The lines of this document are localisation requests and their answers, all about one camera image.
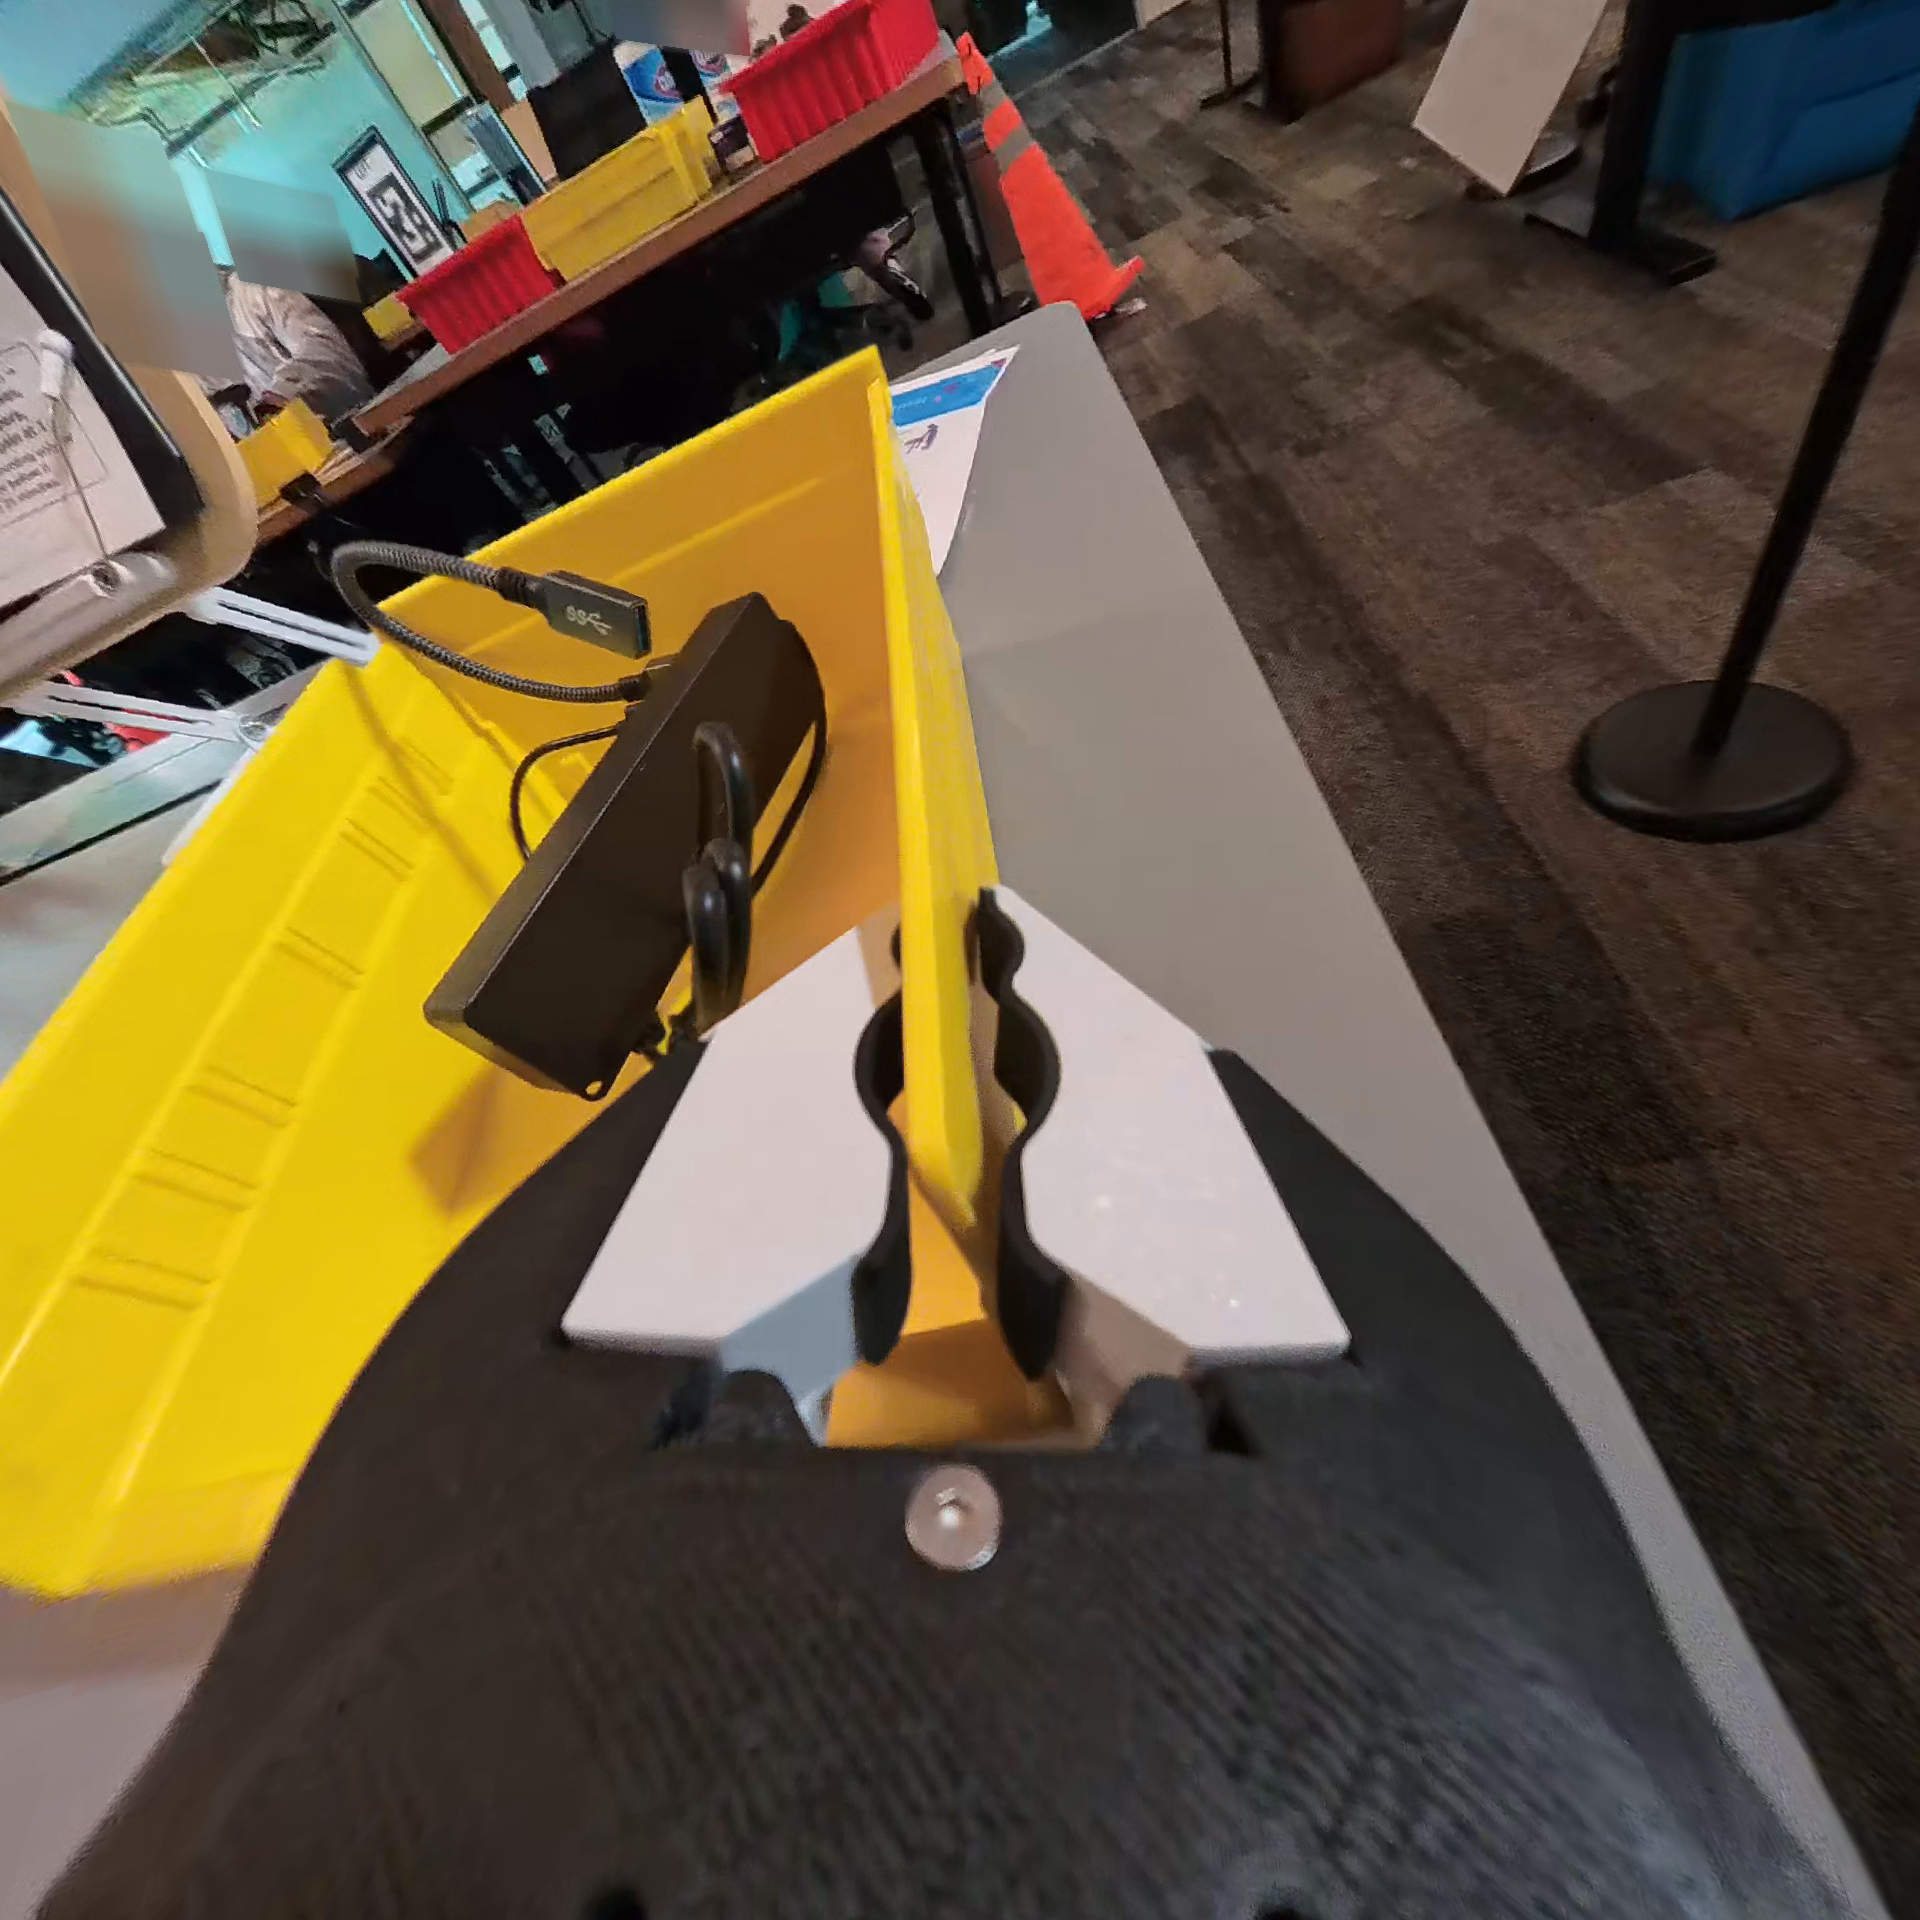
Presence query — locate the red plastic bin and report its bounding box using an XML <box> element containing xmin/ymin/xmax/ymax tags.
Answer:
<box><xmin>393</xmin><ymin>213</ymin><xmax>571</xmax><ymax>359</ymax></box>
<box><xmin>719</xmin><ymin>0</ymin><xmax>943</xmax><ymax>167</ymax></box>

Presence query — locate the braided grey USB cable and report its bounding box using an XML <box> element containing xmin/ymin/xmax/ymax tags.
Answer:
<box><xmin>330</xmin><ymin>542</ymin><xmax>666</xmax><ymax>712</ymax></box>

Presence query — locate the wooden workbench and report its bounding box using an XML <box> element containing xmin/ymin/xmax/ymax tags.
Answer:
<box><xmin>255</xmin><ymin>39</ymin><xmax>1004</xmax><ymax>546</ymax></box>

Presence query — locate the black office chair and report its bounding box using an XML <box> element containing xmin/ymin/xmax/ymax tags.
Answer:
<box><xmin>780</xmin><ymin>212</ymin><xmax>943</xmax><ymax>367</ymax></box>

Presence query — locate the blue-striped clear plastic bag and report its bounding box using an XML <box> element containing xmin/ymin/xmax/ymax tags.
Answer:
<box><xmin>885</xmin><ymin>349</ymin><xmax>1026</xmax><ymax>583</ymax></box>

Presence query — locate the instruction sheet on stand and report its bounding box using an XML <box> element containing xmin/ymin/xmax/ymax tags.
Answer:
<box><xmin>0</xmin><ymin>90</ymin><xmax>265</xmax><ymax>696</ymax></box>

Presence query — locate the grey flat board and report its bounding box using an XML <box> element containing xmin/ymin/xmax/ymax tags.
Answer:
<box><xmin>1412</xmin><ymin>0</ymin><xmax>1611</xmax><ymax>200</ymax></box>

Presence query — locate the grey desk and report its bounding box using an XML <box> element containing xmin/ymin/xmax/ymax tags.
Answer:
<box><xmin>0</xmin><ymin>301</ymin><xmax>1894</xmax><ymax>1920</ymax></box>

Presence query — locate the blue storage tote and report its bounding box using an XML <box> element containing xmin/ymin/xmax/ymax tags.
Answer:
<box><xmin>1651</xmin><ymin>0</ymin><xmax>1920</xmax><ymax>232</ymax></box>

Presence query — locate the framed marker poster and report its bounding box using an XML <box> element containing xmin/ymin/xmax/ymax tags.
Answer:
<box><xmin>333</xmin><ymin>127</ymin><xmax>456</xmax><ymax>283</ymax></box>

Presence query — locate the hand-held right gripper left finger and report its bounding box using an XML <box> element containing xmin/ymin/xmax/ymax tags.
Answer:
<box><xmin>561</xmin><ymin>918</ymin><xmax>915</xmax><ymax>1437</ymax></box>

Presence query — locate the brown bag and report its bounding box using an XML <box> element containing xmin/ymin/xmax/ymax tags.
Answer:
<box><xmin>1276</xmin><ymin>0</ymin><xmax>1407</xmax><ymax>118</ymax></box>

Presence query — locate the black stanchion post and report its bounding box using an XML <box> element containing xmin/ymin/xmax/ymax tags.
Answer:
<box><xmin>1573</xmin><ymin>134</ymin><xmax>1920</xmax><ymax>847</ymax></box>

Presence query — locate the black multi-port USB hub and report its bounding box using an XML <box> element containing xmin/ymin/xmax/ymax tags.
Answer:
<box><xmin>424</xmin><ymin>591</ymin><xmax>830</xmax><ymax>1107</ymax></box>

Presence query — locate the yellow plastic bin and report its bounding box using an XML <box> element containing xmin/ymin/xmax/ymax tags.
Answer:
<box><xmin>0</xmin><ymin>345</ymin><xmax>1084</xmax><ymax>1603</ymax></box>
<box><xmin>518</xmin><ymin>97</ymin><xmax>725</xmax><ymax>288</ymax></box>
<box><xmin>232</xmin><ymin>397</ymin><xmax>343</xmax><ymax>516</ymax></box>

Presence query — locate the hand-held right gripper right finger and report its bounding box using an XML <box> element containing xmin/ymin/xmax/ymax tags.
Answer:
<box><xmin>976</xmin><ymin>885</ymin><xmax>1357</xmax><ymax>1423</ymax></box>

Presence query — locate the orange traffic cone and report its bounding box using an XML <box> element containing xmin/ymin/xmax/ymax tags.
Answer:
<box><xmin>955</xmin><ymin>34</ymin><xmax>1153</xmax><ymax>327</ymax></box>

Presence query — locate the printed instruction sheet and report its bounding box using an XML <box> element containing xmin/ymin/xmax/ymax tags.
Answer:
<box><xmin>0</xmin><ymin>261</ymin><xmax>170</xmax><ymax>613</ymax></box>

